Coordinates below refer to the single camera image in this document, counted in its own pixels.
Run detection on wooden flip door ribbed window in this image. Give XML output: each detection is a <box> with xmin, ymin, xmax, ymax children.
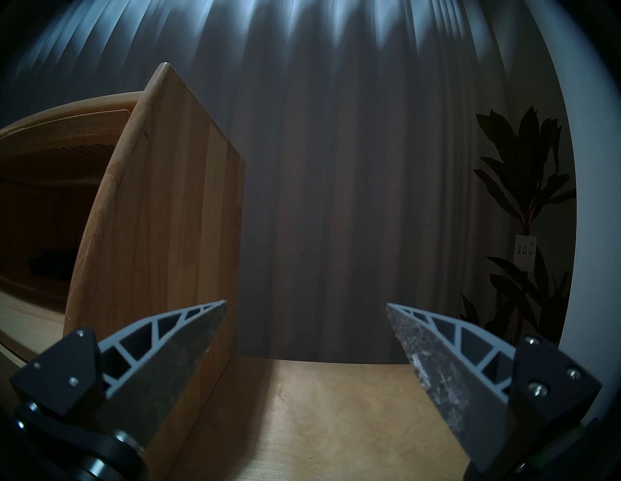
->
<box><xmin>0</xmin><ymin>143</ymin><xmax>117</xmax><ymax>188</ymax></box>

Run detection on tall dark leafy plant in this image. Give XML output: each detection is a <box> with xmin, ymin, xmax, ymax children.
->
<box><xmin>458</xmin><ymin>106</ymin><xmax>578</xmax><ymax>346</ymax></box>

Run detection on white paper plant tag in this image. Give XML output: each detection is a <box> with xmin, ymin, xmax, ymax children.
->
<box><xmin>514</xmin><ymin>235</ymin><xmax>538</xmax><ymax>271</ymax></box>

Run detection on blue socks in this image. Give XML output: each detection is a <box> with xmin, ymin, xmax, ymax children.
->
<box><xmin>28</xmin><ymin>248</ymin><xmax>78</xmax><ymax>281</ymax></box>

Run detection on wooden cabinet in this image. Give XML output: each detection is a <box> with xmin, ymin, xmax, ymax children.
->
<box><xmin>0</xmin><ymin>62</ymin><xmax>246</xmax><ymax>481</ymax></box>

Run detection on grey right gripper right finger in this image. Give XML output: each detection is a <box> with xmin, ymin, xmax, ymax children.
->
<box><xmin>386</xmin><ymin>303</ymin><xmax>602</xmax><ymax>475</ymax></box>

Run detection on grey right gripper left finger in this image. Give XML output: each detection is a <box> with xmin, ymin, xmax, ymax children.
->
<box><xmin>10</xmin><ymin>300</ymin><xmax>228</xmax><ymax>456</ymax></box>

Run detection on grey curtain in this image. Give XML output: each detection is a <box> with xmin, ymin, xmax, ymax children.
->
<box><xmin>0</xmin><ymin>0</ymin><xmax>578</xmax><ymax>364</ymax></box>

